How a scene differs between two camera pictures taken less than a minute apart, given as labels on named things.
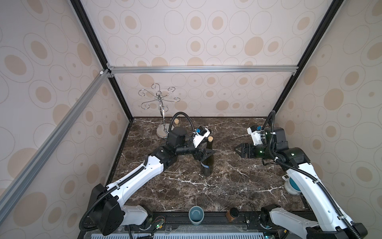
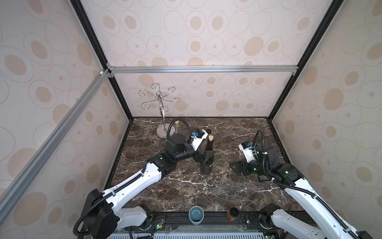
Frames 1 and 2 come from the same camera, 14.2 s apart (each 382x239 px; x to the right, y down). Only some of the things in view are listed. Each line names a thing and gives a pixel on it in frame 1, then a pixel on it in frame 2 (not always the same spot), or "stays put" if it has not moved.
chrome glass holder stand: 162,129 stays put
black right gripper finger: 239,148 to 236,164
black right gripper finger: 243,155 to 238,171
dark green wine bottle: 207,167 stays put
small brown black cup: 233,213 stays put
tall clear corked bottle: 176,123 stays put
